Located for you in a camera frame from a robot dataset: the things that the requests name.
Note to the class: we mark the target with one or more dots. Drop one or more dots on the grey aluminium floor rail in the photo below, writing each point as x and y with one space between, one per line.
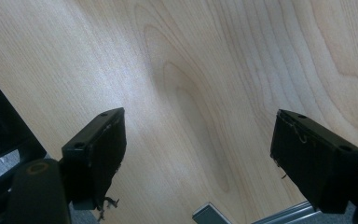
289 211

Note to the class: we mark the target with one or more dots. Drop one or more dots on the black dark object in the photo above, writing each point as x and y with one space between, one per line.
0 124

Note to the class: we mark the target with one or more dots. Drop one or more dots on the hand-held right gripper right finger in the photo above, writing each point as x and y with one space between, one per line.
313 165

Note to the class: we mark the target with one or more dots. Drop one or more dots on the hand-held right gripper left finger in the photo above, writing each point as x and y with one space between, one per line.
90 158

